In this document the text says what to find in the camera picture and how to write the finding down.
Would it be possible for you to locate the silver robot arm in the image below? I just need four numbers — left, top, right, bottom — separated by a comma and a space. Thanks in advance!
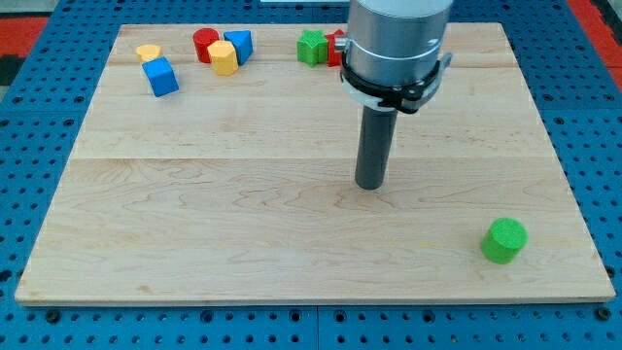
335, 0, 453, 114

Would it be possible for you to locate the red star block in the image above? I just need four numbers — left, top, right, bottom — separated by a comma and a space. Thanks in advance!
325, 29, 345, 67

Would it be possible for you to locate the green star block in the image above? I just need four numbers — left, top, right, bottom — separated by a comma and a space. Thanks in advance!
296, 29, 328, 66

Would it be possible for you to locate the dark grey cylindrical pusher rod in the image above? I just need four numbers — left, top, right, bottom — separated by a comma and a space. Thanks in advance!
355, 107, 397, 190

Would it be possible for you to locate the wooden board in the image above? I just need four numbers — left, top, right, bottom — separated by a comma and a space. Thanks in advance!
15, 22, 615, 306

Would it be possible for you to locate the yellow hexagon block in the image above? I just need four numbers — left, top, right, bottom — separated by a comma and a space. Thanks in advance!
208, 40, 239, 76

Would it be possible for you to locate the blue triangle block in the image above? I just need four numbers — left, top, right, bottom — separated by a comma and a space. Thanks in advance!
224, 30, 254, 65

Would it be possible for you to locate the red cylinder block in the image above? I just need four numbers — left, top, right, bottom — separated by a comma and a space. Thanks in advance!
192, 27, 220, 64

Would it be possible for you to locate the blue cube block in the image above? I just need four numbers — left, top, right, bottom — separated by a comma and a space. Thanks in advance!
142, 56, 179, 97

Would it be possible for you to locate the green cylinder block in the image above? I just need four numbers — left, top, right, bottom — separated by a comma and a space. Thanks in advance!
480, 217, 529, 264

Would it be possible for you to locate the yellow heart block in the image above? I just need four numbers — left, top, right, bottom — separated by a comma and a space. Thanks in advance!
135, 44, 163, 63

